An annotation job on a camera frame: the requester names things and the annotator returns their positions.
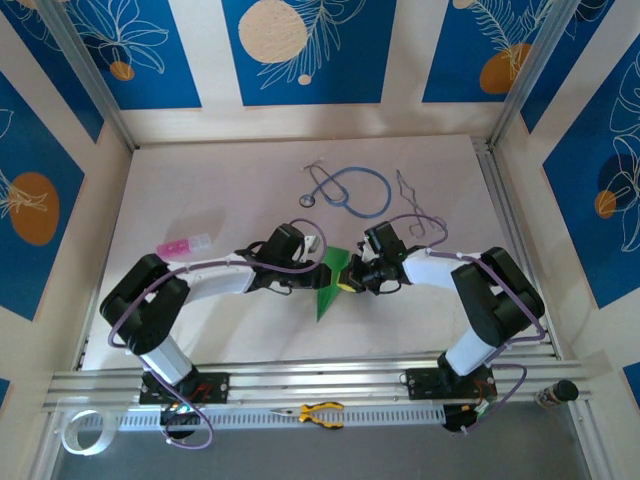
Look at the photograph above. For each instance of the green paper sheet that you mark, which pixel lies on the green paper sheet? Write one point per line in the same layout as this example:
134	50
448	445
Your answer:
327	300

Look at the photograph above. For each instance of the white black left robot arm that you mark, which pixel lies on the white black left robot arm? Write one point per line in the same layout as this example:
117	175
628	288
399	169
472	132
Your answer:
150	325

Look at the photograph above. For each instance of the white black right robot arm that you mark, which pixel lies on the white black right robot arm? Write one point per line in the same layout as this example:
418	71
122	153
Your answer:
500	315

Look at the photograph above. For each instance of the blue stethoscope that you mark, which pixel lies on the blue stethoscope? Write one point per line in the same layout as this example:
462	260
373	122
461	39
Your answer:
306	200

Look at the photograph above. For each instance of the yellow black pliers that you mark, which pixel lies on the yellow black pliers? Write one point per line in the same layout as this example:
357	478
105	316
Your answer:
310	412

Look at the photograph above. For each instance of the clear tape roll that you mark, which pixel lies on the clear tape roll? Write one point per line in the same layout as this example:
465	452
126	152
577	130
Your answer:
70	440

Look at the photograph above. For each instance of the aluminium rail frame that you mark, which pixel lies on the aluminium rail frame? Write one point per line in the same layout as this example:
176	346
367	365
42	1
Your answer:
320	385

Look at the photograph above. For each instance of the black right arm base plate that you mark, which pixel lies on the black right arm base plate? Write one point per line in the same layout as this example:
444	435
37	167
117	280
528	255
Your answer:
420	384

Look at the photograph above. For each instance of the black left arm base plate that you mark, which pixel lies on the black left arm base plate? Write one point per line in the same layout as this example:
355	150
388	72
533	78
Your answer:
217	387

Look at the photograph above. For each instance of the aluminium side rail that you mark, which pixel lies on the aluminium side rail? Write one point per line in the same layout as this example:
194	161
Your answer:
494	180

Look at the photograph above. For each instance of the aluminium corner post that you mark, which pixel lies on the aluminium corner post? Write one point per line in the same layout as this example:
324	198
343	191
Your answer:
86	65
531	65

